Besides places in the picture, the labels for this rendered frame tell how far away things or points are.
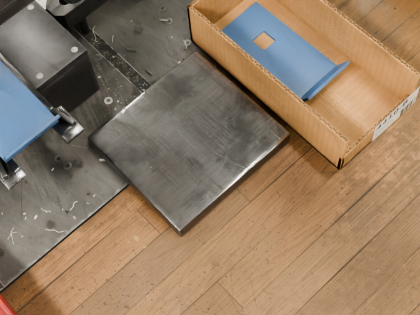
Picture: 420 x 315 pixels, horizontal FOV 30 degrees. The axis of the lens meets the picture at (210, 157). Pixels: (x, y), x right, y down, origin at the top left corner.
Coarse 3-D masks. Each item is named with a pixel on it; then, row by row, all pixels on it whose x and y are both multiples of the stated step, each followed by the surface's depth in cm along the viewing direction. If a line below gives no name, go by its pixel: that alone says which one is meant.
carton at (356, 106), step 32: (224, 0) 95; (256, 0) 99; (288, 0) 96; (320, 0) 90; (192, 32) 95; (320, 32) 95; (352, 32) 90; (224, 64) 94; (256, 64) 87; (352, 64) 94; (384, 64) 89; (256, 96) 93; (288, 96) 86; (320, 96) 92; (352, 96) 92; (384, 96) 92; (416, 96) 90; (320, 128) 85; (352, 128) 90; (384, 128) 90
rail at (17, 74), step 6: (0, 54) 87; (0, 60) 87; (6, 60) 87; (6, 66) 86; (12, 66) 86; (12, 72) 86; (18, 72) 86; (18, 78) 86; (24, 78) 85; (24, 84) 85; (30, 84) 85; (30, 90) 85; (36, 90) 85; (36, 96) 84; (42, 96) 84; (42, 102) 84; (48, 102) 84; (48, 108) 84
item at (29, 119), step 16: (0, 64) 86; (0, 80) 86; (16, 80) 86; (0, 96) 85; (16, 96) 85; (32, 96) 84; (0, 112) 84; (16, 112) 84; (32, 112) 84; (48, 112) 83; (0, 128) 83; (16, 128) 83; (32, 128) 83; (48, 128) 83; (0, 144) 82; (16, 144) 82
